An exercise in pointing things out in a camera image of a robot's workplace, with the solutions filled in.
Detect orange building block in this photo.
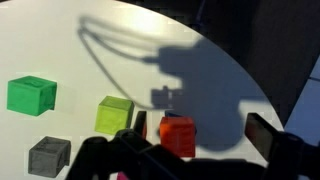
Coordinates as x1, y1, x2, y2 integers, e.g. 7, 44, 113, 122
159, 115, 197, 158

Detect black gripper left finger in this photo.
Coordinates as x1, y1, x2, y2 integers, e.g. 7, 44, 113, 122
66, 110, 201, 180

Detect yellow-green building block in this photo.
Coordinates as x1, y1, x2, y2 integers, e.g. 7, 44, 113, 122
94, 95, 135, 136

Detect magenta building block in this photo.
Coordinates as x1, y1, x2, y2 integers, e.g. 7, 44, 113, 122
116, 171, 130, 180

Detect grey building block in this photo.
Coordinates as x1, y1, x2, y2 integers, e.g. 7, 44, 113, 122
27, 135, 72, 178

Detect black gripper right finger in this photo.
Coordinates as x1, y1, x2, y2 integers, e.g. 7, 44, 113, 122
244, 112, 320, 180

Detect green building block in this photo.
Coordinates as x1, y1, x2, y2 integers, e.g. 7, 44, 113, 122
6, 75, 58, 117

